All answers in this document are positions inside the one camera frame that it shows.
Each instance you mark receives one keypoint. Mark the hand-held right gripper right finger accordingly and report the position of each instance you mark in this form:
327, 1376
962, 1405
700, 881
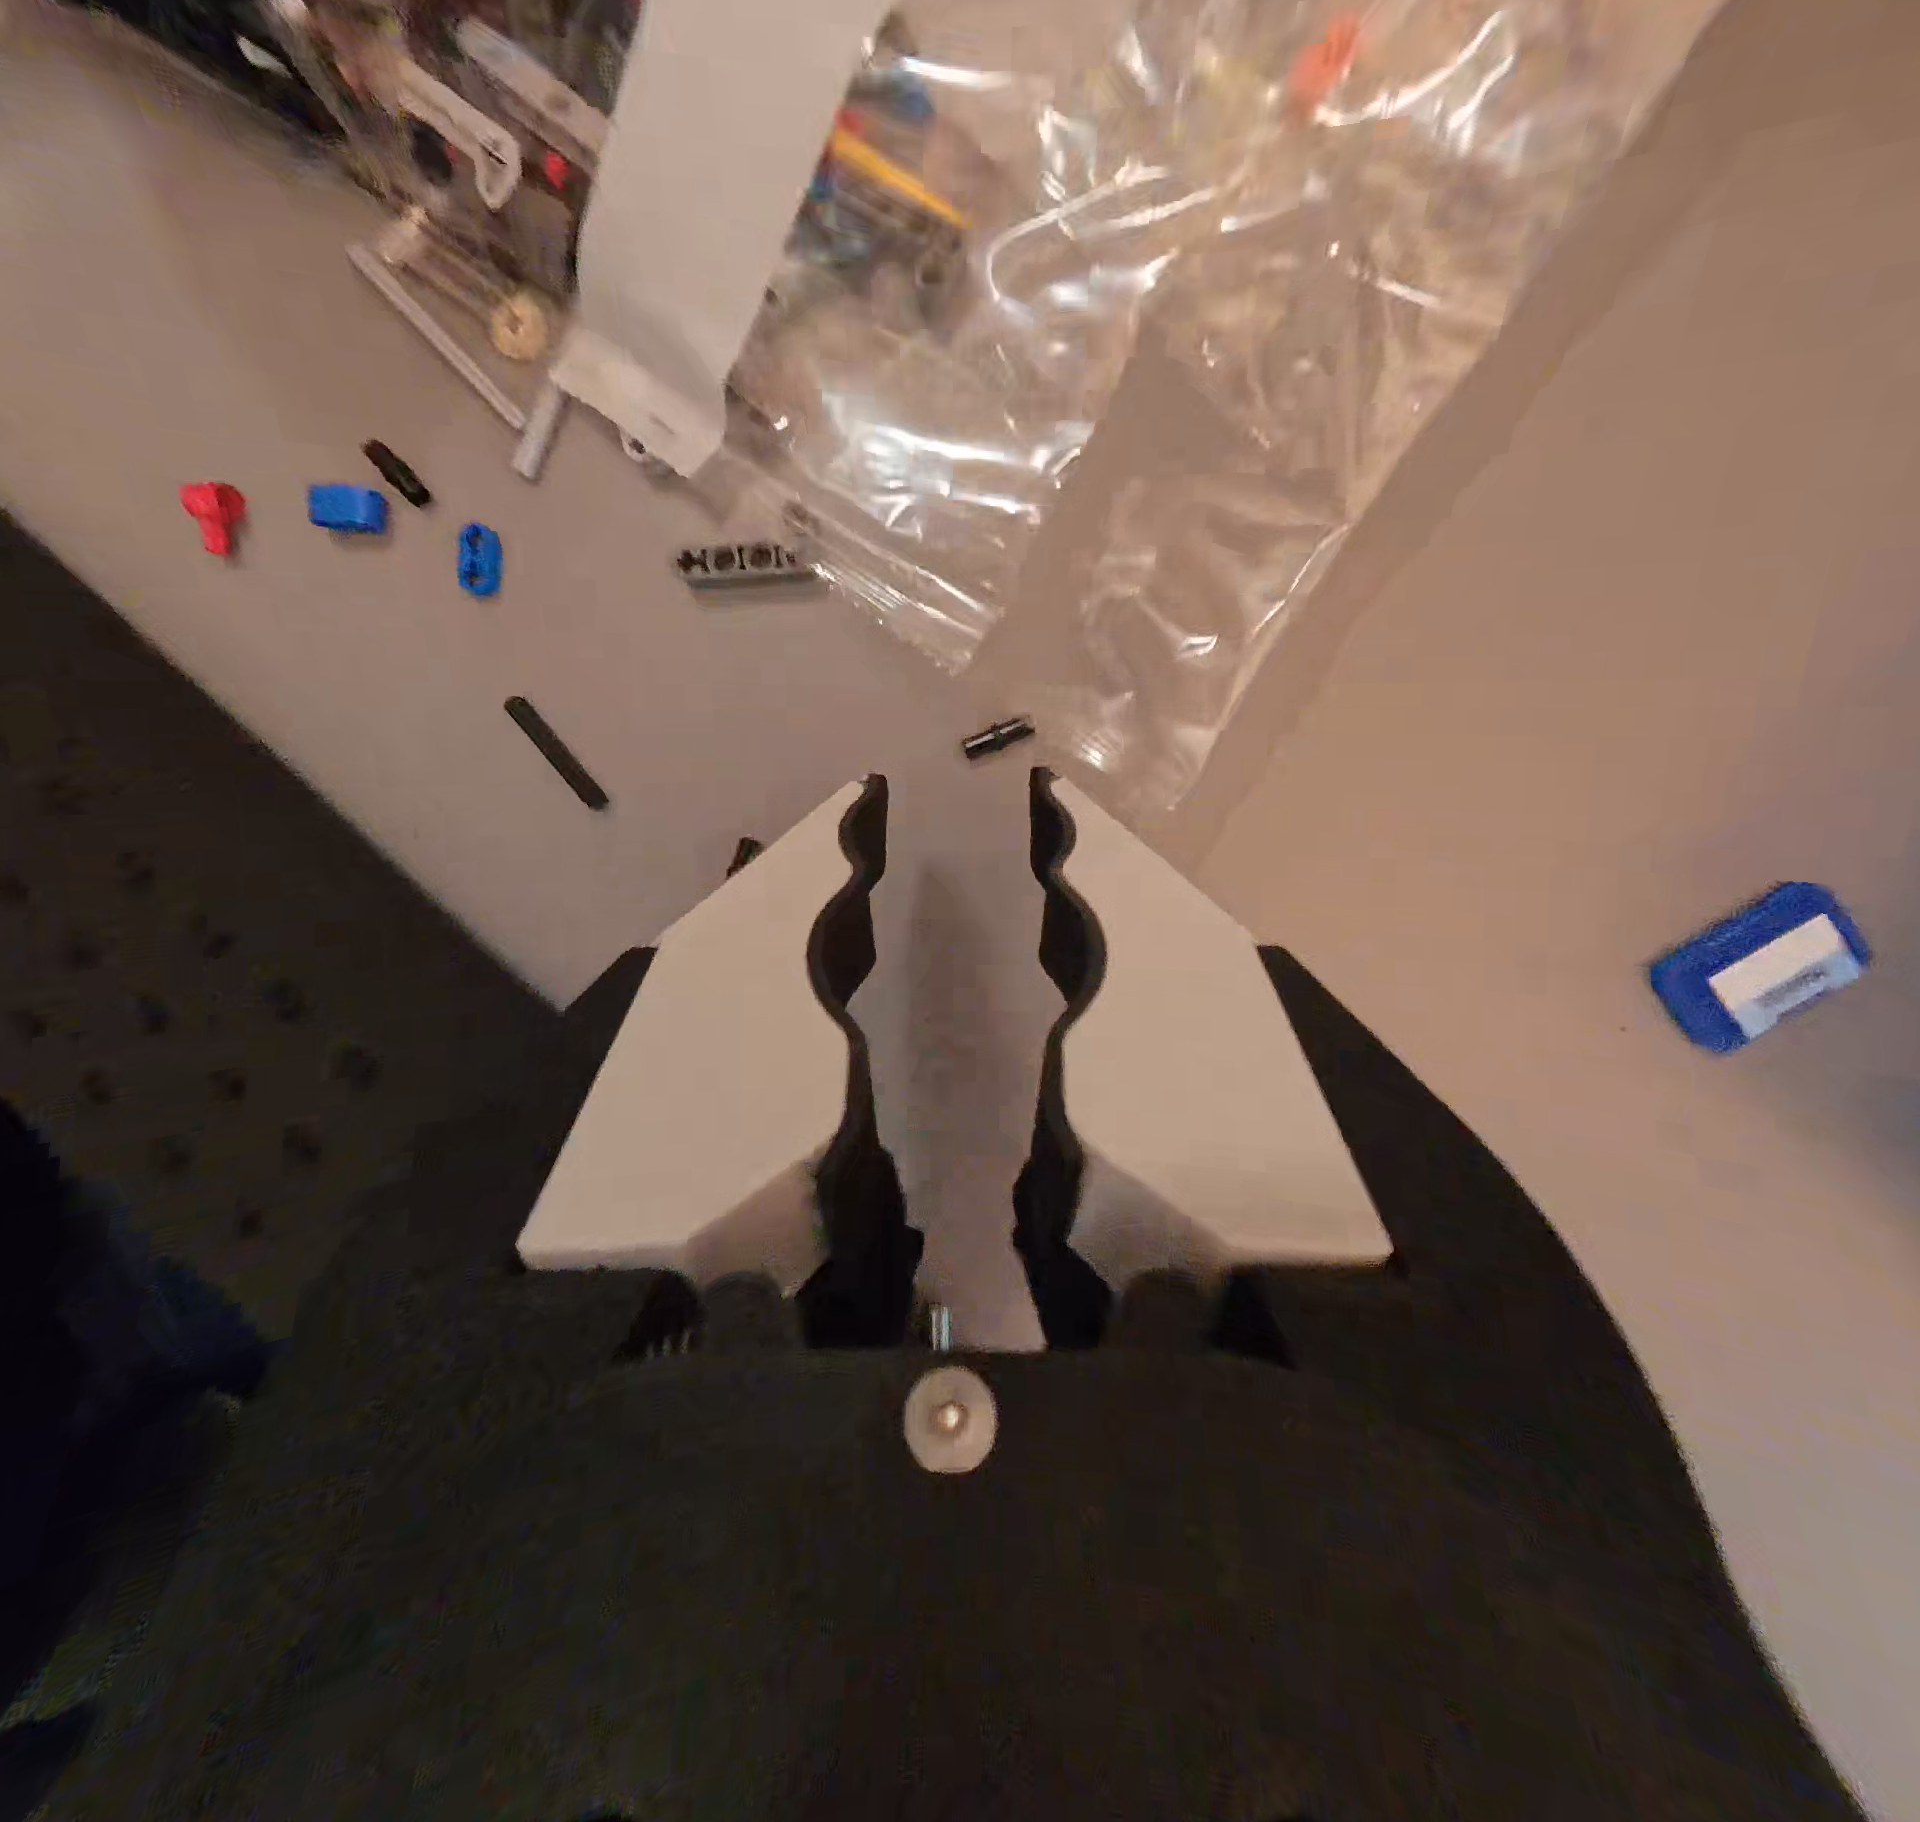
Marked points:
1201, 1102

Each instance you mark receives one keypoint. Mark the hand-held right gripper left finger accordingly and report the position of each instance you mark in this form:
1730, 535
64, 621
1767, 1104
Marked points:
705, 1102

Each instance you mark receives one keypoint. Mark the clear plastic lego parts bag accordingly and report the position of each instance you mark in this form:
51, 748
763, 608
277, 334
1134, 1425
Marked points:
1201, 277

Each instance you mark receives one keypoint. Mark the black lego axle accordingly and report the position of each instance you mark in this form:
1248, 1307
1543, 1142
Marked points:
558, 752

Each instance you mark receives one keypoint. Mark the dark grey lego beam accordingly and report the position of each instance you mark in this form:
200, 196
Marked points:
747, 565

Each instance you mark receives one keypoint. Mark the blue thin lego liftarm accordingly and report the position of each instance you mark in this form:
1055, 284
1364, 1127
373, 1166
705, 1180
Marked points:
478, 558

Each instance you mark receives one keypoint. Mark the blue lego connector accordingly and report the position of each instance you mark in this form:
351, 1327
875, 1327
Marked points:
347, 506

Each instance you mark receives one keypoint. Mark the red lego connector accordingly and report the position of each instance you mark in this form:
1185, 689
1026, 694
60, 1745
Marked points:
212, 514

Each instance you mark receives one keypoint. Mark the tan lego gear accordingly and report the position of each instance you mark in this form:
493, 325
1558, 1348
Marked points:
517, 327

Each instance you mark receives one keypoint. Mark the long light grey lego beam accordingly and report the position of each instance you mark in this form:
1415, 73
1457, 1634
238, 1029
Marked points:
450, 331

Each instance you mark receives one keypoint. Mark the blue block white label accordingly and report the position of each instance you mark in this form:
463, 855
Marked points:
1758, 964

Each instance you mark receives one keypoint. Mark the black perforated table edge pad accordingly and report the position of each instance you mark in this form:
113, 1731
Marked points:
150, 953

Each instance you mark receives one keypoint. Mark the person's navy jacket torso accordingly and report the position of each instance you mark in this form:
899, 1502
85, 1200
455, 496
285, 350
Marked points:
76, 1252

